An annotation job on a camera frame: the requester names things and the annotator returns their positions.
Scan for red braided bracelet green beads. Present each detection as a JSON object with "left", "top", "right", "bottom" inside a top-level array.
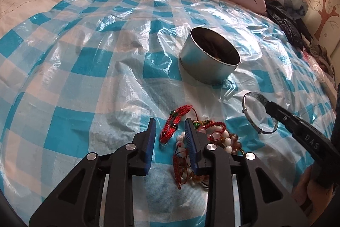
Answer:
[{"left": 159, "top": 104, "right": 198, "bottom": 144}]

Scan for silver bangle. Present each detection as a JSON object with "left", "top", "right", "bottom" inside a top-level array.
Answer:
[{"left": 243, "top": 91, "right": 279, "bottom": 135}]

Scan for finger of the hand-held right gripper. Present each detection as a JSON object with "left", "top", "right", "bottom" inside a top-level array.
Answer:
[{"left": 265, "top": 102, "right": 302, "bottom": 135}]

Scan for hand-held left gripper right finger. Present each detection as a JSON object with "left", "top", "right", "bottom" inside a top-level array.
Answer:
[{"left": 184, "top": 118, "right": 310, "bottom": 227}]

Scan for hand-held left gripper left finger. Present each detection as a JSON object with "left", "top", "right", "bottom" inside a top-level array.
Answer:
[{"left": 29, "top": 118, "right": 157, "bottom": 227}]

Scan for blue checkered plastic sheet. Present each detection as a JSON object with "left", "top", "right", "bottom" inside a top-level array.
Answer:
[{"left": 0, "top": 0, "right": 339, "bottom": 227}]

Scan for black jacket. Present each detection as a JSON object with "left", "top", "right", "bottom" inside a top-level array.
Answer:
[{"left": 266, "top": 0, "right": 306, "bottom": 48}]

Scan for pile of clothes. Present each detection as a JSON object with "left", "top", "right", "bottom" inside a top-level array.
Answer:
[{"left": 300, "top": 38, "right": 338, "bottom": 79}]

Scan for pink brown bead bracelet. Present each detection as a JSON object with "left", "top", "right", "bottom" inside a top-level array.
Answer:
[{"left": 206, "top": 122, "right": 243, "bottom": 157}]

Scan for person's right hand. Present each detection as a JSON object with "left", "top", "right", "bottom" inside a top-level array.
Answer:
[{"left": 292, "top": 165, "right": 336, "bottom": 218}]

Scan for white bead bracelet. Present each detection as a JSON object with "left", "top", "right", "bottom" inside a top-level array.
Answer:
[{"left": 176, "top": 123, "right": 232, "bottom": 154}]

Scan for clear plastic bag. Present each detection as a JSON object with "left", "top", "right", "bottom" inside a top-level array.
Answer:
[{"left": 305, "top": 54, "right": 338, "bottom": 100}]

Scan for brown tree wall sticker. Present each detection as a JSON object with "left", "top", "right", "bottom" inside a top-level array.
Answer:
[{"left": 309, "top": 0, "right": 340, "bottom": 42}]

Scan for round metal tin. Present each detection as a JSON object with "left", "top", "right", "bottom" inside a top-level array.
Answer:
[{"left": 178, "top": 27, "right": 241, "bottom": 85}]

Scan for amber bead bracelet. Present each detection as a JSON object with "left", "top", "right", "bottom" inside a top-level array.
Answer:
[{"left": 183, "top": 163, "right": 211, "bottom": 186}]

